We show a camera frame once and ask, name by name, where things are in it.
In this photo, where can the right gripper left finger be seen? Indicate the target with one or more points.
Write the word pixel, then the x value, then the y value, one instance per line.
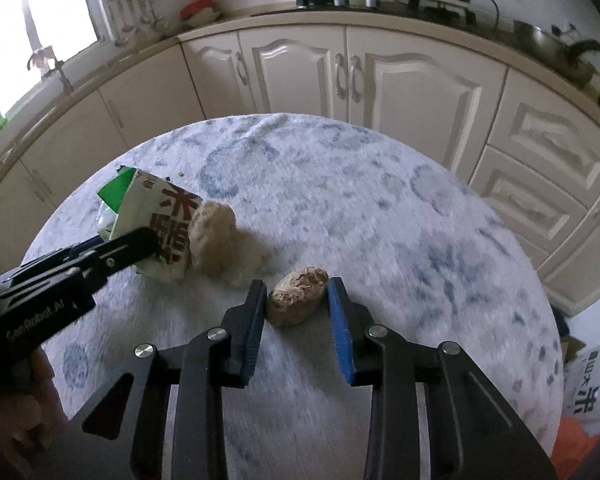
pixel 120 431

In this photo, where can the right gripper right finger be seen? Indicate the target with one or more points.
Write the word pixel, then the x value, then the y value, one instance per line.
pixel 432 401

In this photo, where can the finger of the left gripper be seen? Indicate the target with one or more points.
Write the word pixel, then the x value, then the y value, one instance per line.
pixel 72 251
pixel 95 266

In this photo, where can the green snack wrapper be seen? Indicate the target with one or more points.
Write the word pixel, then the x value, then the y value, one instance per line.
pixel 134 199

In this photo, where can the kitchen window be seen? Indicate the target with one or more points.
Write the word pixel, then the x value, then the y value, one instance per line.
pixel 27 25

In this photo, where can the person's left hand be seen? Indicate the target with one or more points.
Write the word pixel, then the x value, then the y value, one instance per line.
pixel 29 422

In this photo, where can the orange plastic bag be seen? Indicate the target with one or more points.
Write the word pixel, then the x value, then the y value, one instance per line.
pixel 572 445

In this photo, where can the white rice sack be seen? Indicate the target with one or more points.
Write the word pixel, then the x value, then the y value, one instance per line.
pixel 582 390

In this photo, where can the white blue patterned tablecloth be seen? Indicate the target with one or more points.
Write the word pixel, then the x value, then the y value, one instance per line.
pixel 422 251

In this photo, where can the steel faucet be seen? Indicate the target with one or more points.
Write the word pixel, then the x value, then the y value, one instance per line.
pixel 48 64

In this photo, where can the hanging utensil rack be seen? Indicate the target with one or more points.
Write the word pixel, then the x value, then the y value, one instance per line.
pixel 130 19

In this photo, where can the red white container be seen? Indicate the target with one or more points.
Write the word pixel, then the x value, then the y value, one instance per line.
pixel 199 13

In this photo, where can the cream lower cabinets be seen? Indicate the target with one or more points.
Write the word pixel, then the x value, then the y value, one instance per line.
pixel 521 135

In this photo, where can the steel wok pan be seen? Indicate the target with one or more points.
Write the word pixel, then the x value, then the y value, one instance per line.
pixel 548 49

